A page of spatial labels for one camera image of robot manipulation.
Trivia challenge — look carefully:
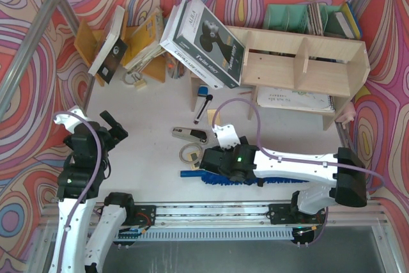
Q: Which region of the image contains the blue microfiber duster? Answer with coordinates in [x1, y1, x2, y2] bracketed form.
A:
[180, 169, 305, 187]

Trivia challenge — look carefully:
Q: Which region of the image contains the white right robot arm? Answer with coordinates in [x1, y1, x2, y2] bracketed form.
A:
[200, 144, 367, 215]

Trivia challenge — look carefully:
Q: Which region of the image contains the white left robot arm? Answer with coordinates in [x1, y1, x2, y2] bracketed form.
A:
[49, 107, 135, 272]

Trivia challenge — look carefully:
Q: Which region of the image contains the light wooden bookshelf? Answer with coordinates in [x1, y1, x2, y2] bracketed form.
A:
[190, 25, 371, 131]

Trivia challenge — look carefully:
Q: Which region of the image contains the yellow blue calculator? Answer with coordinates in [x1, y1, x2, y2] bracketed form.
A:
[190, 162, 200, 171]

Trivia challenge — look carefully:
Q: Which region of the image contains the grey black stapler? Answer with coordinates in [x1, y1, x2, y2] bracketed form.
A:
[172, 127, 208, 144]

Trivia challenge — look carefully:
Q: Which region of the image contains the small brass padlock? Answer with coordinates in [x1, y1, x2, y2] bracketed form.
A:
[134, 79, 146, 90]

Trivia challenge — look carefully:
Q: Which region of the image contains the yellow sticky note pad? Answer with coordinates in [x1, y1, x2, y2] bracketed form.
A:
[207, 109, 221, 127]

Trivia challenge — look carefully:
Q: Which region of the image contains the black and white marker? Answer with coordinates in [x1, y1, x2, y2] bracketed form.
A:
[193, 95, 213, 125]

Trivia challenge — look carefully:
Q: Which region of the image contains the black and white paperback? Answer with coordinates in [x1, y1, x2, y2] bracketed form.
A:
[88, 5, 127, 84]

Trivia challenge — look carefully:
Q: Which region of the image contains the blue and white eraser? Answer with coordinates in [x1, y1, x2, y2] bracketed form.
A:
[197, 86, 208, 97]

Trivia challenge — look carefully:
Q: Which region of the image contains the yellow wooden book stand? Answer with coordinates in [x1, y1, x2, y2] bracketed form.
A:
[74, 11, 166, 86]

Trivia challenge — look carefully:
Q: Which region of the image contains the yellow book stack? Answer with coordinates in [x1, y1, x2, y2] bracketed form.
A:
[123, 7, 165, 72]

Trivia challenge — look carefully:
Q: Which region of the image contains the coloured pencils bundle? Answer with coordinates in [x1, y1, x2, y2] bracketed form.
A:
[165, 53, 186, 79]

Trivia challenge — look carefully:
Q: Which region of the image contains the white Choklad book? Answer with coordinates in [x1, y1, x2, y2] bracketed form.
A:
[159, 0, 226, 90]

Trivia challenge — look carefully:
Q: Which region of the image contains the large Twins story book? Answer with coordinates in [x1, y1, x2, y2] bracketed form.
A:
[173, 0, 245, 89]

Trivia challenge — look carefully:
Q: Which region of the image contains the pink pig figurine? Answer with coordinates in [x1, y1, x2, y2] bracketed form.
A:
[335, 102, 356, 128]

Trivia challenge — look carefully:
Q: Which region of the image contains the mint green desk organizer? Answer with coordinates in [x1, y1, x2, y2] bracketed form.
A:
[263, 4, 354, 38]

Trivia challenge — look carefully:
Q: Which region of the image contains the blue bound book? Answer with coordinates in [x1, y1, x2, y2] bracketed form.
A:
[334, 2, 362, 40]

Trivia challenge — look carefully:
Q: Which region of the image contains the tape roll ring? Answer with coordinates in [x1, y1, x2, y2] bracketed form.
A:
[178, 143, 203, 163]

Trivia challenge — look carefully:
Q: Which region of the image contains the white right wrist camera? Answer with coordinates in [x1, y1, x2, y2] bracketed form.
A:
[212, 124, 241, 150]

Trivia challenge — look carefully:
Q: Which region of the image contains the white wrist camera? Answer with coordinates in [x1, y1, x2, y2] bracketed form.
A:
[212, 124, 241, 150]
[54, 105, 89, 134]

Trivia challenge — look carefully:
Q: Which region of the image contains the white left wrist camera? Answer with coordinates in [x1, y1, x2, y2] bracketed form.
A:
[54, 105, 89, 134]

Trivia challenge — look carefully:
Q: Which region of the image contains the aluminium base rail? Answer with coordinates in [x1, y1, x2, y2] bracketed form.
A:
[40, 202, 389, 246]

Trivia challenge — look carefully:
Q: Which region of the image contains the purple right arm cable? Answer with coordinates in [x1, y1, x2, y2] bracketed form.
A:
[212, 97, 386, 194]

